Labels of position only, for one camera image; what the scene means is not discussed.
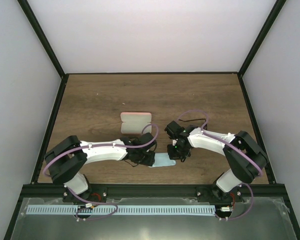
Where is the light blue cleaning cloth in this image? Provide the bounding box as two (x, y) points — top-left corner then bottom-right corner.
(150, 152), (177, 168)

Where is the metal front tray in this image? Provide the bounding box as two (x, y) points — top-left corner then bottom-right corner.
(10, 197), (297, 240)

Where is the black left rear frame post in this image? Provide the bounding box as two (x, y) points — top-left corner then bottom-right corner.
(17, 0), (66, 79)

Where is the black front mounting rail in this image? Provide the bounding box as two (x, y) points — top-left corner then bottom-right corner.
(19, 183), (288, 204)

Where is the black right rear frame post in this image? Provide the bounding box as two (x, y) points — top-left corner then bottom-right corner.
(238, 0), (287, 78)

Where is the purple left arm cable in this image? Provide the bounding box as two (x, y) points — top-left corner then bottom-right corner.
(43, 123), (160, 177)

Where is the black frame post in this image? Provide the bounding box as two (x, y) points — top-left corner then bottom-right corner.
(238, 0), (287, 78)
(17, 0), (66, 79)

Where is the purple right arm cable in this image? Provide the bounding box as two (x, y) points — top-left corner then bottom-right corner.
(176, 109), (264, 221)

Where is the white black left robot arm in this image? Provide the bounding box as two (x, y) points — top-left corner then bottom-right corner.
(43, 133), (157, 202)

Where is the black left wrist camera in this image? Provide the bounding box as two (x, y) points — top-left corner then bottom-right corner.
(138, 132), (157, 151)

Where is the pink glasses case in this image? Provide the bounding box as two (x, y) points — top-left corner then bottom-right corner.
(120, 112), (152, 135)

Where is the light blue slotted cable duct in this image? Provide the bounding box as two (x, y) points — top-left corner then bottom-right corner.
(25, 204), (216, 217)

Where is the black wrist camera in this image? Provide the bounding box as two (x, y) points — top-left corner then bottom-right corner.
(164, 120), (184, 140)
(138, 132), (157, 151)

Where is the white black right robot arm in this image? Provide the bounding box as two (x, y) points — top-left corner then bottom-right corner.
(164, 121), (269, 202)

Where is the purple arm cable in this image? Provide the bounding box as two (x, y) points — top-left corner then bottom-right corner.
(43, 123), (160, 177)
(176, 109), (264, 221)

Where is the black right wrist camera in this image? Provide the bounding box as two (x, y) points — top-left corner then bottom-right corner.
(164, 120), (184, 140)

